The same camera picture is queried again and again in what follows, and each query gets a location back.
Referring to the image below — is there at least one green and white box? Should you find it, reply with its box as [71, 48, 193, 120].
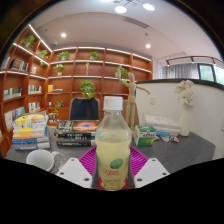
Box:
[132, 124, 157, 147]

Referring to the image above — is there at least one grey window curtain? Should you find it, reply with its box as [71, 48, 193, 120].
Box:
[166, 62, 200, 80]

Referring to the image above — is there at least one white vase with flowers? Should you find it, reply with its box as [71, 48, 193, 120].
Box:
[174, 79, 198, 138]

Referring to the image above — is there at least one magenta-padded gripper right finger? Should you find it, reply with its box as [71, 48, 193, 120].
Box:
[128, 146, 171, 190]

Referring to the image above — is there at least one group of ceiling lights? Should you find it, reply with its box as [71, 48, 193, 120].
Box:
[99, 0, 156, 15]

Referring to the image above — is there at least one stack of colourful books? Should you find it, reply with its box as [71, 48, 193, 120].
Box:
[11, 111, 51, 151]

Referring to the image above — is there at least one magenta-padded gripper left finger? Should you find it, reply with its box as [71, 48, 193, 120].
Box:
[55, 146, 98, 190]

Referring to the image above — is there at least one stack of dark books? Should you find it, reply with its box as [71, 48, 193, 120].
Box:
[53, 119, 101, 148]

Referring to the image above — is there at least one yellow drink bottle, white cap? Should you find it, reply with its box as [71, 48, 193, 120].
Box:
[94, 95, 133, 192]

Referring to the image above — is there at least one wooden shelf unit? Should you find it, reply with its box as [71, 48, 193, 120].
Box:
[0, 23, 154, 158]

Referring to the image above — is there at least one wooden artist mannequin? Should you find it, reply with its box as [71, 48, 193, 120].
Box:
[116, 69, 151, 132]

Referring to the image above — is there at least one dark blue chair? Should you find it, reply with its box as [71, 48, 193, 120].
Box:
[68, 96, 102, 122]

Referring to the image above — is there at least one white mug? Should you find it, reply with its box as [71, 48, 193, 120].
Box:
[25, 148, 66, 174]

